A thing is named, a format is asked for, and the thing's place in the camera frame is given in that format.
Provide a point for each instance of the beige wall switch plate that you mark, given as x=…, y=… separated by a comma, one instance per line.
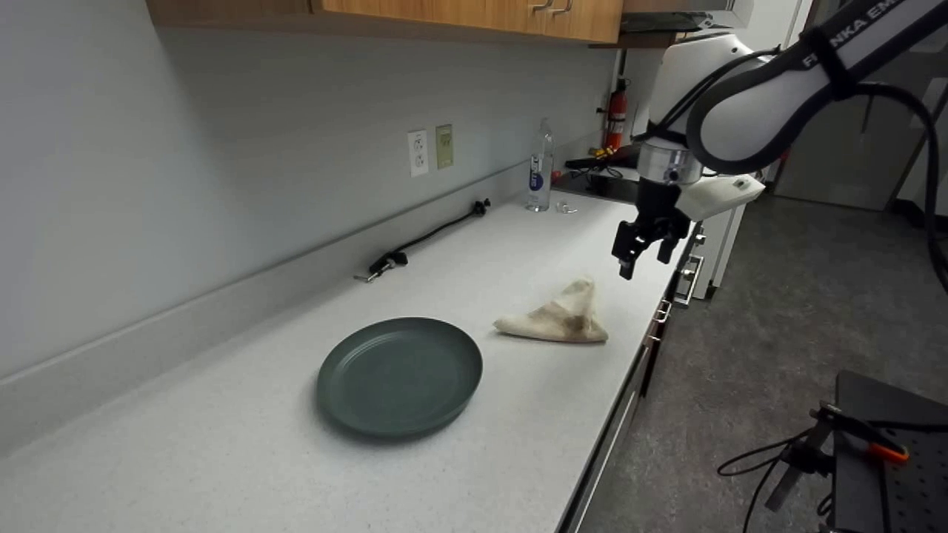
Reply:
x=442, y=146

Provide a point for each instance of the black stand with clamps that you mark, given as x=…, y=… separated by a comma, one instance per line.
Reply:
x=881, y=444

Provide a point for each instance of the beige cloth towel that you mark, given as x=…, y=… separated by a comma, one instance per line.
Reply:
x=562, y=320

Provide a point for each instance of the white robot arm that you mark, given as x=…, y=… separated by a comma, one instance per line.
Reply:
x=725, y=109

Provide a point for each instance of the red fire extinguisher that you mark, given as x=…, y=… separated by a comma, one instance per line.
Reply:
x=616, y=117

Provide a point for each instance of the wooden upper cabinet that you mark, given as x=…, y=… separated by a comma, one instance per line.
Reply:
x=587, y=21

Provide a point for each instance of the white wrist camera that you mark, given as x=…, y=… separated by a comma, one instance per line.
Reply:
x=712, y=195

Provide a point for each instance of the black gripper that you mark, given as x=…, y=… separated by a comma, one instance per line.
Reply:
x=659, y=223

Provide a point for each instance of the white wall outlet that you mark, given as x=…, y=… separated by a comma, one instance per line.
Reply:
x=419, y=151

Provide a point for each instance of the dark green plate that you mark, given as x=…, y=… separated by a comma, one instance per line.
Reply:
x=399, y=380

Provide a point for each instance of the clear water bottle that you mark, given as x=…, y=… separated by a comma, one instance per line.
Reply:
x=537, y=169

